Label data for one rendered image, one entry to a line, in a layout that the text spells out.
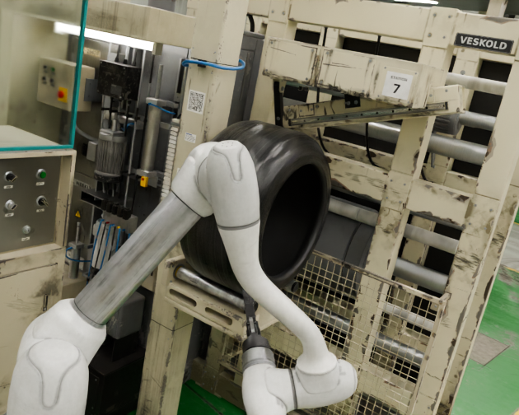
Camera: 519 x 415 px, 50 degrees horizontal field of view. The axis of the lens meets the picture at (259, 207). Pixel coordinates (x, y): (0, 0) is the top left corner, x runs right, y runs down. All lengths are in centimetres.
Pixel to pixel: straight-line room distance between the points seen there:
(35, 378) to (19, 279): 88
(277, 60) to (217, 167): 99
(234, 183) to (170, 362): 127
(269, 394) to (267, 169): 67
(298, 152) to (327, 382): 74
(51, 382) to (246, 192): 56
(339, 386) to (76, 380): 63
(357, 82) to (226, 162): 88
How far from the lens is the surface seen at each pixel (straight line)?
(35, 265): 213
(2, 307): 212
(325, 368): 143
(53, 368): 127
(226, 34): 198
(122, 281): 140
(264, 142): 176
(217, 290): 195
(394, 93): 192
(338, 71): 201
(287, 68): 211
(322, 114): 218
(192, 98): 202
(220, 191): 120
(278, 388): 144
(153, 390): 243
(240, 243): 125
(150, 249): 137
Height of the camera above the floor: 172
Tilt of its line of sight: 15 degrees down
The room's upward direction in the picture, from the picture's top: 11 degrees clockwise
